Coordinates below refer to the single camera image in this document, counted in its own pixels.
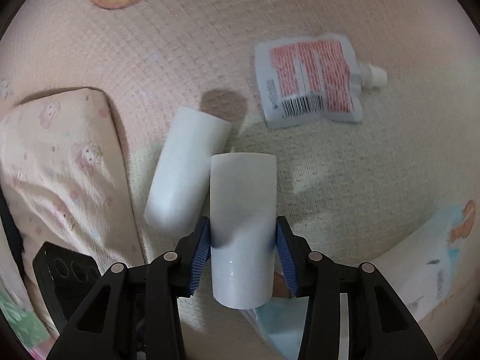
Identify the blue white tissue pack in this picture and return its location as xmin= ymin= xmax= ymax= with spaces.
xmin=241 ymin=297 xmax=308 ymax=359

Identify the white red spout pouch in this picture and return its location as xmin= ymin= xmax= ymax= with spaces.
xmin=255 ymin=34 xmax=387 ymax=128

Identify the pink cartoon print pillow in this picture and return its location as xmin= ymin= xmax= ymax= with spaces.
xmin=1 ymin=88 xmax=144 ymax=333

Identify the white paper roll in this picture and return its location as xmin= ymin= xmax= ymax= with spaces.
xmin=210 ymin=153 xmax=277 ymax=310
xmin=144 ymin=107 xmax=231 ymax=236

